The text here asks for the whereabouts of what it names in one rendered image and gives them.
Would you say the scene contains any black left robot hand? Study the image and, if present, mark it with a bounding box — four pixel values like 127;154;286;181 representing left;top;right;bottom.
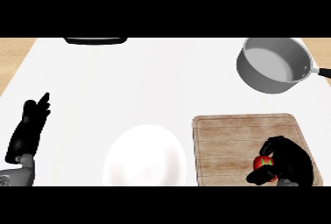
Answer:
4;92;51;165

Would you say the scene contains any grey pot with black handle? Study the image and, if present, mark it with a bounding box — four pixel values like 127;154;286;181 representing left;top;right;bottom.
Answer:
235;38;331;95

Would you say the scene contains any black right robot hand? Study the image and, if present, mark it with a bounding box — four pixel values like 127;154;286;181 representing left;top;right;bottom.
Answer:
243;135;316;187

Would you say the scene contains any white plate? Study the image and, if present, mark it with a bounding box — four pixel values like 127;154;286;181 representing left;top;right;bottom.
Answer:
100;123;189;187

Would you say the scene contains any wooden cutting board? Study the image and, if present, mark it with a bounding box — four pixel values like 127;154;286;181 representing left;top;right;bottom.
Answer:
190;113;325;187

